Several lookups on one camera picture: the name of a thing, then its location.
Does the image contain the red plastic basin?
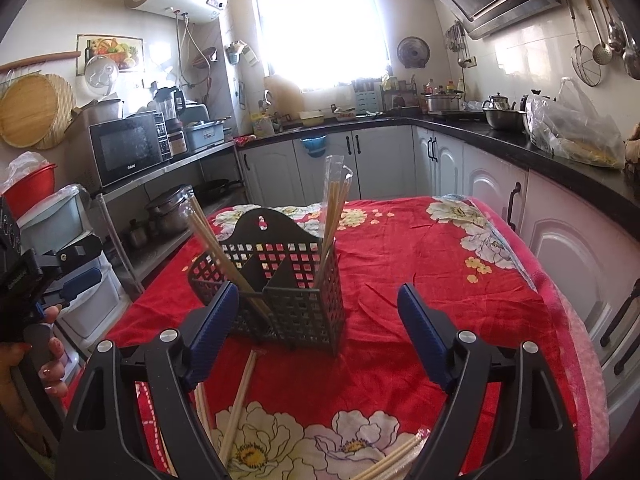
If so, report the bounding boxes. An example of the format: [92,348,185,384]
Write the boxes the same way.
[1,164,56,220]

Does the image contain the round bamboo tray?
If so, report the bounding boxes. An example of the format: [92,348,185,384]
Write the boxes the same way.
[1,74,76,151]

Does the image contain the dark grey utensil basket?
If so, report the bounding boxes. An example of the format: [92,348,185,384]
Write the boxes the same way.
[219,208,345,356]

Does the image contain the plastic drawer unit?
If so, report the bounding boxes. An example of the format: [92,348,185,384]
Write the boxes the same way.
[17,184,130,352]

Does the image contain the red floral tablecloth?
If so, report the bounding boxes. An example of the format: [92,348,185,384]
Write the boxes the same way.
[62,195,612,480]

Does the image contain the fruit picture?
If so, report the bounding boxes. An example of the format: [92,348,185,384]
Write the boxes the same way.
[76,35,144,76]

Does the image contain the blue hanging basket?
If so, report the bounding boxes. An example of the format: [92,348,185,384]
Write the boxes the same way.
[300,136,326,158]

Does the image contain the steel pot on shelf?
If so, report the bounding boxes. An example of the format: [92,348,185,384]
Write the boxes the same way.
[145,184,194,236]

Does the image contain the wire skimmer ladle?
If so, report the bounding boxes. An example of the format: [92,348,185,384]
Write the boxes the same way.
[565,0,602,88]

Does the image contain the person's left hand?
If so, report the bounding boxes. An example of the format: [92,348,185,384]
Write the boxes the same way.
[1,304,67,450]

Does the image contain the black microwave oven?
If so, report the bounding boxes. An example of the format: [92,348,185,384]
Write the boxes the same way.
[89,112,171,188]

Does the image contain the small wall fan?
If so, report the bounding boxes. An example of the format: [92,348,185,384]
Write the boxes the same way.
[396,36,431,68]

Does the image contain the chopsticks compartment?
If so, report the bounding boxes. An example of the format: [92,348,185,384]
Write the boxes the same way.
[179,194,272,330]
[314,155,354,288]

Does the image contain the chopsticks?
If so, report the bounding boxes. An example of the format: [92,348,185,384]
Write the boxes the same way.
[193,382,214,443]
[352,428,431,480]
[219,350,257,466]

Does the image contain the steel ladle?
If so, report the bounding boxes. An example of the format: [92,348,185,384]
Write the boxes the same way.
[585,0,613,66]

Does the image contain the steel mixing bowl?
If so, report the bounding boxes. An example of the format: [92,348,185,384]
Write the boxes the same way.
[484,108,525,133]

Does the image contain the clear plastic bag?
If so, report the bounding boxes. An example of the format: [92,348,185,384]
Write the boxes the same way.
[525,77,625,169]

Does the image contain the black blender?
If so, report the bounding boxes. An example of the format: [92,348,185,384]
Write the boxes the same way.
[154,87,188,158]

